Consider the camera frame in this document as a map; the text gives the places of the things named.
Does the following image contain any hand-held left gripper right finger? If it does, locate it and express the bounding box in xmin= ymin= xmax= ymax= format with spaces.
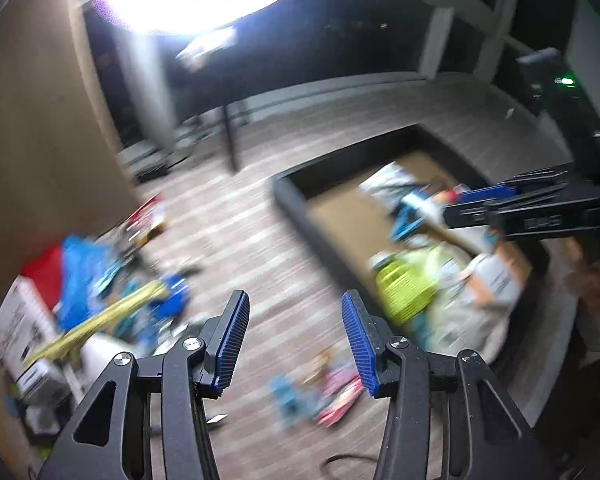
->
xmin=341 ymin=289 xmax=556 ymax=480

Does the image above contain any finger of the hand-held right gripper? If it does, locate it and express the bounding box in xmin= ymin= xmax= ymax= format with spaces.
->
xmin=460 ymin=162 xmax=578 ymax=202
xmin=442 ymin=199 xmax=588 ymax=239

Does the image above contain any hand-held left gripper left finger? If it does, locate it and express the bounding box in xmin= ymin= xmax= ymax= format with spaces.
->
xmin=37 ymin=289 xmax=252 ymax=480

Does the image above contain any neon yellow plastic mesh basket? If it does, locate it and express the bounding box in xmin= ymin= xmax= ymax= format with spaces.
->
xmin=375 ymin=255 xmax=442 ymax=327

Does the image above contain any green cloth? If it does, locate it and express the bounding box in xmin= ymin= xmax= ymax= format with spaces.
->
xmin=405 ymin=245 xmax=462 ymax=292

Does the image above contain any white cloth bag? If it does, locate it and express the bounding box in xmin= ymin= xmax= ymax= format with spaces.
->
xmin=420 ymin=280 xmax=512 ymax=357

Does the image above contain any teal plastic clip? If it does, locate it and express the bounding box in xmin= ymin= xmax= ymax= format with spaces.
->
xmin=390 ymin=200 xmax=432 ymax=242

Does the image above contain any long yellow packet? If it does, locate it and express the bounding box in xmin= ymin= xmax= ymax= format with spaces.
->
xmin=22 ymin=280 xmax=169 ymax=367

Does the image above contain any black tray with cardboard bottom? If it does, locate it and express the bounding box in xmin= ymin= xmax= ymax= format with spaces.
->
xmin=270 ymin=122 xmax=576 ymax=411

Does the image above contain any person's right hand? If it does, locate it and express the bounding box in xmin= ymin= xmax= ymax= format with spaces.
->
xmin=565 ymin=239 xmax=600 ymax=308

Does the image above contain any small figurine toy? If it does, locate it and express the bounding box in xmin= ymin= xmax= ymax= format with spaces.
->
xmin=305 ymin=350 xmax=337 ymax=387

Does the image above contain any red and white snack packet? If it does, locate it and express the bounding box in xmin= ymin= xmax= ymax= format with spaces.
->
xmin=314 ymin=367 xmax=367 ymax=427

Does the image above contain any white and orange packet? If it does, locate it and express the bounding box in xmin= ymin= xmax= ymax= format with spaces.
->
xmin=460 ymin=252 xmax=531 ymax=311

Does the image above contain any blue toy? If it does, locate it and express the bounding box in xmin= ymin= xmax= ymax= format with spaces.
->
xmin=155 ymin=272 xmax=192 ymax=322

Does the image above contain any blue plastic clip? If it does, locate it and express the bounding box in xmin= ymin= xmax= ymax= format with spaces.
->
xmin=272 ymin=375 xmax=312 ymax=422

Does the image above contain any small red-trimmed snack packet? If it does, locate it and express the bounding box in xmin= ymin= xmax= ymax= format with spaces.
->
xmin=124 ymin=195 xmax=169 ymax=247

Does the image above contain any blue plastic packet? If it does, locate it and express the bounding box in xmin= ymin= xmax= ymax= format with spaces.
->
xmin=60 ymin=235 xmax=112 ymax=322

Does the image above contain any black power strip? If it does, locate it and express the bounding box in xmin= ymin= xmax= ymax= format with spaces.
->
xmin=129 ymin=154 xmax=172 ymax=182

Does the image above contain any small white grey box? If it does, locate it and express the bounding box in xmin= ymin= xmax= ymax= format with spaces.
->
xmin=17 ymin=360 xmax=74 ymax=407

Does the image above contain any black tripod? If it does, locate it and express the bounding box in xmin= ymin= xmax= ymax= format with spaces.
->
xmin=219 ymin=102 xmax=254 ymax=172

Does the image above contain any red plastic packet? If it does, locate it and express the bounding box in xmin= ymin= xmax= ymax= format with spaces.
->
xmin=20 ymin=245 xmax=67 ymax=282

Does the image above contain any white printed carton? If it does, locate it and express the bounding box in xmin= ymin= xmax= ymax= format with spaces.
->
xmin=0 ymin=275 xmax=57 ymax=377

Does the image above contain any large wooden board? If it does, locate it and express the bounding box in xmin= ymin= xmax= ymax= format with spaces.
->
xmin=0 ymin=0 xmax=137 ymax=332

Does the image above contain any white taped tripod head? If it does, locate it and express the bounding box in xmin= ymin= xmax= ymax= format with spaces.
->
xmin=175 ymin=27 xmax=237 ymax=72

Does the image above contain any white window frame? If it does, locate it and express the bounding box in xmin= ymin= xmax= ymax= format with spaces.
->
xmin=70 ymin=0 xmax=600 ymax=161

